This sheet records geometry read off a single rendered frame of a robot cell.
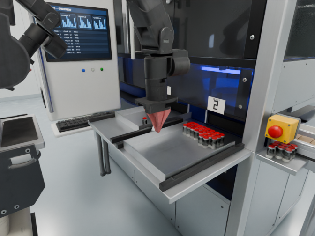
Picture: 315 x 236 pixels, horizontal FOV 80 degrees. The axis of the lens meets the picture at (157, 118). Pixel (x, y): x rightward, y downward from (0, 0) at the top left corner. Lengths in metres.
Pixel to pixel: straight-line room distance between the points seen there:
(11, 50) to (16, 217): 0.50
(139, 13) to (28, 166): 0.42
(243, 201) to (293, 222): 1.04
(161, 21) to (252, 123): 0.49
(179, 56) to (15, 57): 0.35
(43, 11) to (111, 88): 0.76
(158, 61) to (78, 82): 0.94
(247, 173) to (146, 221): 1.00
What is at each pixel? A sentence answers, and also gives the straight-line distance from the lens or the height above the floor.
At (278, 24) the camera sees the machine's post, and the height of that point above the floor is 1.31.
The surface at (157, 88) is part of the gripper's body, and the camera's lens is 0.47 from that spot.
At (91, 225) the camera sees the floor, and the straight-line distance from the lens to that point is 1.69.
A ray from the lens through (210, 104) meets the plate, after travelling 0.85.
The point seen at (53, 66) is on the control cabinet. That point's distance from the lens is 1.31.
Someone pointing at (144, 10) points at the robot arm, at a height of 1.32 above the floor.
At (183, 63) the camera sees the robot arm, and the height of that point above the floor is 1.21.
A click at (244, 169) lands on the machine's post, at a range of 0.85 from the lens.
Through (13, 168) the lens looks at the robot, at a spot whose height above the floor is 1.00.
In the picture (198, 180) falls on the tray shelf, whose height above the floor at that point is 0.88.
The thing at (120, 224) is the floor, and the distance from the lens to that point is 1.65.
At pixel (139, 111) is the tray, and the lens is 1.14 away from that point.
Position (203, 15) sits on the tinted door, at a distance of 0.89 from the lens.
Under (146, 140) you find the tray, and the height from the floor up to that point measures 0.88.
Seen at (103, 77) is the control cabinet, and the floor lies 1.05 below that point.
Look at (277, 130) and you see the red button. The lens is 0.69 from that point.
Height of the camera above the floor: 1.25
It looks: 21 degrees down
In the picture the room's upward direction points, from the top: straight up
